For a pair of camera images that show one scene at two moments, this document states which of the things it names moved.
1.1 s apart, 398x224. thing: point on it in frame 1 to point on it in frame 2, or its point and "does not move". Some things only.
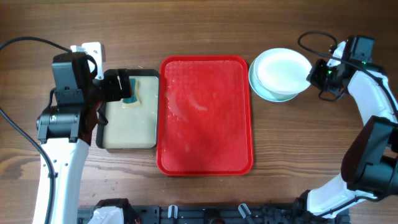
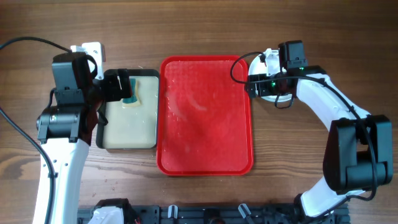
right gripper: (319, 76) to (253, 85)
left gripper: (116, 84) does not move
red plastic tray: (204, 117) does not move
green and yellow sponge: (134, 100) does not move
